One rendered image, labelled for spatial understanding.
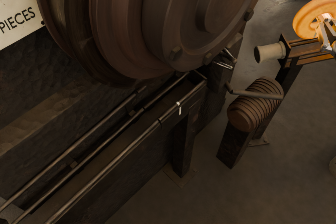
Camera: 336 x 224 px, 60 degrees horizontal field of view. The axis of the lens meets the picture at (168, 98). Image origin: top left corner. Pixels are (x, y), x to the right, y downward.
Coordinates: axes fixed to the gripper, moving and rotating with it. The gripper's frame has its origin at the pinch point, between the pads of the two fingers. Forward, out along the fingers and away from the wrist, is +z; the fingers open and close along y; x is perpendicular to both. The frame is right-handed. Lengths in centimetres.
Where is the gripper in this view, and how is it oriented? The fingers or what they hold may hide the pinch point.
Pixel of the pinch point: (322, 14)
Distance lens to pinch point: 104.2
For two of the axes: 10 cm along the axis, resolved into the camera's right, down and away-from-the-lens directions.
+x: 0.0, -5.3, -8.5
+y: 9.8, -1.5, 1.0
